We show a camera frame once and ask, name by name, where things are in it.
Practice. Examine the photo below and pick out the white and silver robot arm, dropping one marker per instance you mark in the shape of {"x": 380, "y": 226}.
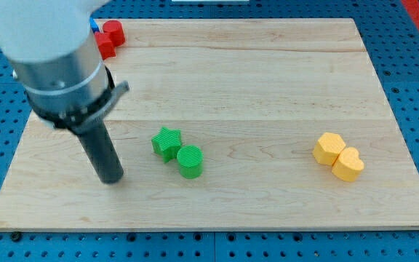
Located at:
{"x": 52, "y": 49}

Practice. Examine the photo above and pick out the wooden board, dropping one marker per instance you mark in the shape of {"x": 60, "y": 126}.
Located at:
{"x": 254, "y": 96}

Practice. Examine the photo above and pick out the green cylinder block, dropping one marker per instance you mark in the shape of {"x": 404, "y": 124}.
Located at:
{"x": 190, "y": 159}

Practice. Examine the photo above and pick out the green star block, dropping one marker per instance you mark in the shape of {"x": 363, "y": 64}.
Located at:
{"x": 167, "y": 143}

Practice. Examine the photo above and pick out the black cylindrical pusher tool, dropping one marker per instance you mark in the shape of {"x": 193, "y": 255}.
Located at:
{"x": 101, "y": 153}

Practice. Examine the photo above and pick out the yellow hexagon block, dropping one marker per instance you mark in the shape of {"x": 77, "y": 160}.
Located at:
{"x": 328, "y": 148}

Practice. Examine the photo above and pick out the red cube block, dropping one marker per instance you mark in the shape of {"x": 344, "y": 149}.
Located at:
{"x": 105, "y": 45}

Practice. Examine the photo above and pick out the red cylinder block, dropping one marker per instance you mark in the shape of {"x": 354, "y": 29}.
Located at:
{"x": 115, "y": 31}

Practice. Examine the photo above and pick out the yellow heart block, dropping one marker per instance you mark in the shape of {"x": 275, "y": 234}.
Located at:
{"x": 348, "y": 166}

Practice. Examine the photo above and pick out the blue block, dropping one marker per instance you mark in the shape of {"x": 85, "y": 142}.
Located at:
{"x": 93, "y": 25}

